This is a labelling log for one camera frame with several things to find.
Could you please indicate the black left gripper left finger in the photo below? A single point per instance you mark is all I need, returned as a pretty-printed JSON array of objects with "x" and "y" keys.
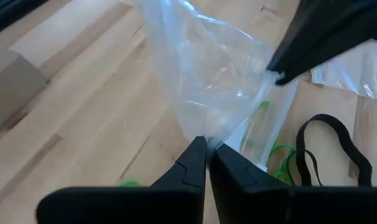
[{"x": 129, "y": 205}]

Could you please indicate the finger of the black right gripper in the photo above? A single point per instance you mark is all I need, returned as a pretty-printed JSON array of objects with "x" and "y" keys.
[
  {"x": 316, "y": 21},
  {"x": 347, "y": 37}
]

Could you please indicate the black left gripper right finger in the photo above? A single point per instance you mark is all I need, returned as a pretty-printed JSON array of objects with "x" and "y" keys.
[{"x": 285, "y": 205}]

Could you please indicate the clear plastic zip bag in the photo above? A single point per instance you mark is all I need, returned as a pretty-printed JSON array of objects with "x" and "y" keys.
[{"x": 207, "y": 62}]

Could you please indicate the wide black rubber band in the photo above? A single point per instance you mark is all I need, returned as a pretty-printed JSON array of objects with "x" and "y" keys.
[{"x": 322, "y": 117}]

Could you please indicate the stack of clear plastic bags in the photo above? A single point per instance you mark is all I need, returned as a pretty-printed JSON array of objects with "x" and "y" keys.
[{"x": 347, "y": 77}]

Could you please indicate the small brown cardboard box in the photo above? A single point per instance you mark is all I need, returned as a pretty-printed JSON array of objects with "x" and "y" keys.
[{"x": 11, "y": 84}]

